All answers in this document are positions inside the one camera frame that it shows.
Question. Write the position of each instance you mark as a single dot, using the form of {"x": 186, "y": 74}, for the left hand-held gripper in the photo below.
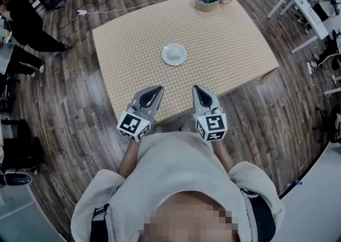
{"x": 132, "y": 125}

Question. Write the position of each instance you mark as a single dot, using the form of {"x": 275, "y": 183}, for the beige round basket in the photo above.
{"x": 206, "y": 7}

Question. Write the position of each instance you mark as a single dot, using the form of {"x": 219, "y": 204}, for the person's grey hoodie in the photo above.
{"x": 173, "y": 171}

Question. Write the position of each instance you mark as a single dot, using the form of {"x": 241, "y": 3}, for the black white office chair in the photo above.
{"x": 330, "y": 54}

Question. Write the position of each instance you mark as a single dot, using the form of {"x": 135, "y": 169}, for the white power adapter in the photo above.
{"x": 81, "y": 12}

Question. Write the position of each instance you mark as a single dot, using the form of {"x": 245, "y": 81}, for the small blue object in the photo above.
{"x": 297, "y": 182}

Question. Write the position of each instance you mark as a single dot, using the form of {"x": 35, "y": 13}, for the person's left shoe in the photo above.
{"x": 158, "y": 129}

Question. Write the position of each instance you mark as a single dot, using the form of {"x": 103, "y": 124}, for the person's right forearm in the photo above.
{"x": 223, "y": 155}

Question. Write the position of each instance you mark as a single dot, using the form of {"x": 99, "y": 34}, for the dark round device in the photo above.
{"x": 16, "y": 179}

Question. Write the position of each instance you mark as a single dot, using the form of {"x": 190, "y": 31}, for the person's right shoe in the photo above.
{"x": 185, "y": 128}

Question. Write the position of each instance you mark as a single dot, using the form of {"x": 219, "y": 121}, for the black box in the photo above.
{"x": 321, "y": 11}

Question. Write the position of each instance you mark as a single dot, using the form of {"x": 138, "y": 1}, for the white power strip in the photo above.
{"x": 309, "y": 67}

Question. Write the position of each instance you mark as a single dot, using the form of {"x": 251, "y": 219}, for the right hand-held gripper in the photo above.
{"x": 212, "y": 127}

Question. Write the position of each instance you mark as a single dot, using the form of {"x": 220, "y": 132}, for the white plate of food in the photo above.
{"x": 174, "y": 53}

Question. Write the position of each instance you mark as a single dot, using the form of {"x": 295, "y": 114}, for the beige checkered table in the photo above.
{"x": 133, "y": 49}

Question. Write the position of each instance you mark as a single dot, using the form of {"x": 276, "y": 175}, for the white desk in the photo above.
{"x": 313, "y": 17}

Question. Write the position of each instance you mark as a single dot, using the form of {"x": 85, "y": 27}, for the person's shoe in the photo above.
{"x": 185, "y": 128}
{"x": 158, "y": 129}

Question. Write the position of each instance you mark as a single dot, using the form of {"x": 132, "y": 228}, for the white counter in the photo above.
{"x": 317, "y": 195}

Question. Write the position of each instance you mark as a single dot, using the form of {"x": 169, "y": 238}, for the person's left forearm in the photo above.
{"x": 129, "y": 159}

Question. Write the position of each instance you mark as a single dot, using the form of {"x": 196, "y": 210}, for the grey glass cabinet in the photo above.
{"x": 18, "y": 214}

